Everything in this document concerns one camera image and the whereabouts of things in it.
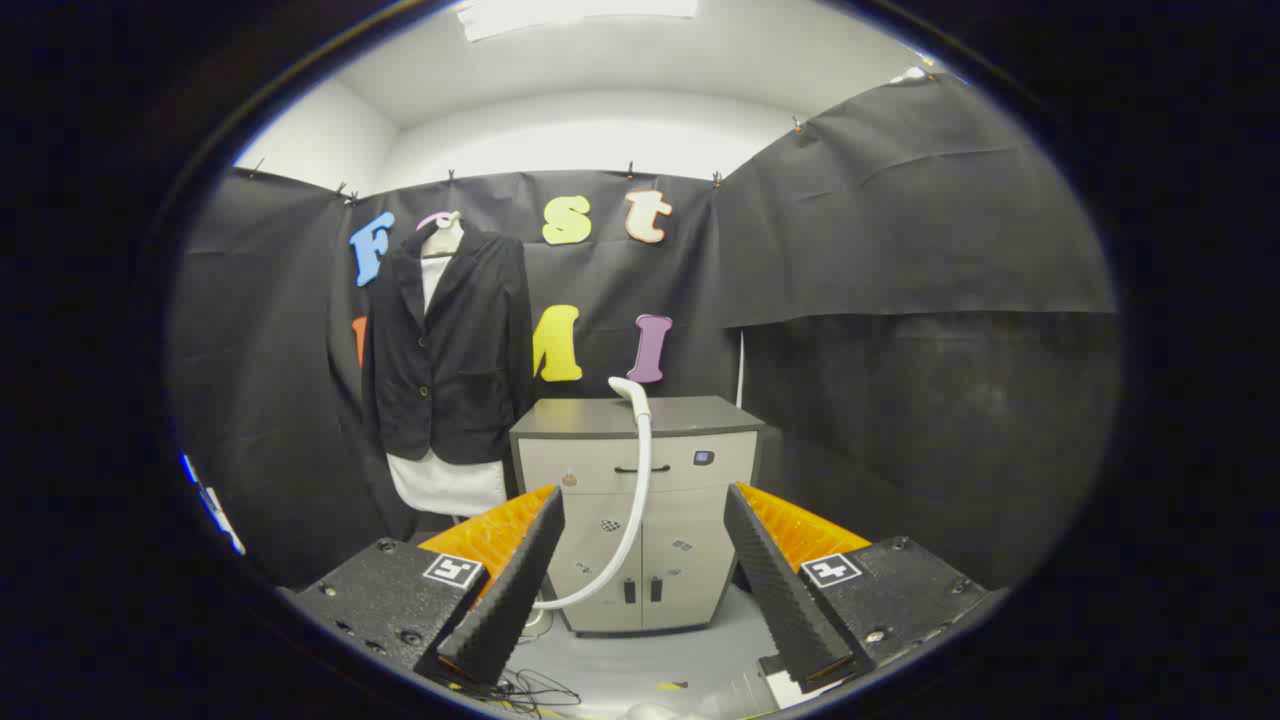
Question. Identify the grey cabinet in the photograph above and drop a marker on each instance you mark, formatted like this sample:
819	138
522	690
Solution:
690	520

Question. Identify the white and blue object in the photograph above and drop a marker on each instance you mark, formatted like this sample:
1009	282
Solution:
215	510

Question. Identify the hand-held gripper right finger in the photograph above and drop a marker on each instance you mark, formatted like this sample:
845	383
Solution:
785	600

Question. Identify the white garment steamer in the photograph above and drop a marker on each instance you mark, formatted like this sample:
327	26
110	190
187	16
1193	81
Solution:
645	460

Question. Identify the black backdrop cloth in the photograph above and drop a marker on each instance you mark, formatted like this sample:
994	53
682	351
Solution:
900	250

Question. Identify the black jacket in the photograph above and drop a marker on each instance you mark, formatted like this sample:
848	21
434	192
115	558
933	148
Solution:
450	380

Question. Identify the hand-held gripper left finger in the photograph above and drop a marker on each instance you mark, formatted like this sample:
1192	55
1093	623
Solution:
505	600

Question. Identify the ceiling light panel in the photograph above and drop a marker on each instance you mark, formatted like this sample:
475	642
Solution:
570	15

